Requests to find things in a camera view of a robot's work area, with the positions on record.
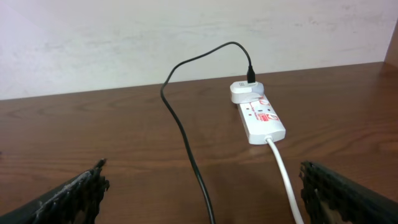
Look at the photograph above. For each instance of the white power strip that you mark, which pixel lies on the white power strip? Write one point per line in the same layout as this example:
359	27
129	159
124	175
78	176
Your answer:
261	122

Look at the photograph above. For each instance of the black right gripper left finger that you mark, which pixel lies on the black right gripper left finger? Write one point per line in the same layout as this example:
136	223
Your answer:
75	201

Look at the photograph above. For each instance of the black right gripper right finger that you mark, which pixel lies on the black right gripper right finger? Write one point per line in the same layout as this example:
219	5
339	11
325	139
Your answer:
332	198

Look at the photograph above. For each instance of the white USB wall charger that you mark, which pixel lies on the white USB wall charger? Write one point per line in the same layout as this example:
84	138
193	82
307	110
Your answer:
244	92

